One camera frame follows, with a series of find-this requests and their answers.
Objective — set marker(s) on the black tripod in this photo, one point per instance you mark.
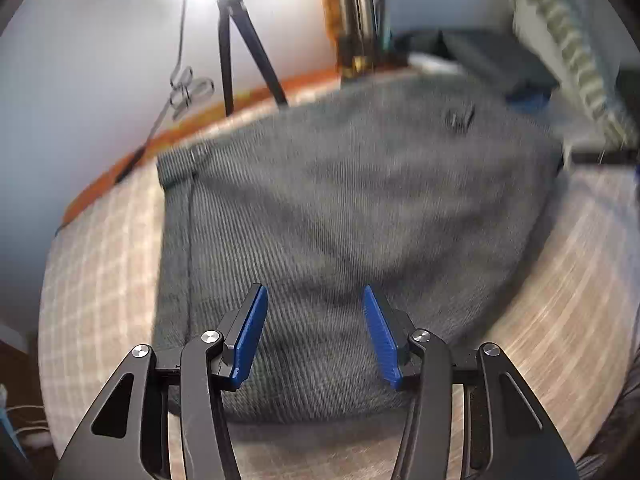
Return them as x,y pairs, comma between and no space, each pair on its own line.
240,35

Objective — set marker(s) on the orange wooden bed frame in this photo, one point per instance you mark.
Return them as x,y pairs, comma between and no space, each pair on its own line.
165,135

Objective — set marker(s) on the dark grey box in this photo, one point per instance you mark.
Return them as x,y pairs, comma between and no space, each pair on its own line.
492,57

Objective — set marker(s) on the green white knitted cloth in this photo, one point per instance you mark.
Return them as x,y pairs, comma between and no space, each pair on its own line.
570,45

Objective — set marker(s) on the blue object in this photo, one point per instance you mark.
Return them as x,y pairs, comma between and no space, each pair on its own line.
530,100

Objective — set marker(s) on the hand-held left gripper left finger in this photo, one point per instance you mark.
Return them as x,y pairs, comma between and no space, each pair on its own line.
251,334

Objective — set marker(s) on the wooden rack with tools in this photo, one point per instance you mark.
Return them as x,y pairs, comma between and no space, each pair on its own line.
357,15

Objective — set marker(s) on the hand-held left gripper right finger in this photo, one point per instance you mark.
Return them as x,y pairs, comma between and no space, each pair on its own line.
382,340

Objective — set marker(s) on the beige checked bed sheet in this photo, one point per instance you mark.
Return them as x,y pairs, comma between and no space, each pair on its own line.
540,310

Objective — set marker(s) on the grey pants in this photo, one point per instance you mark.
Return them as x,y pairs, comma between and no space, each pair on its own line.
320,220

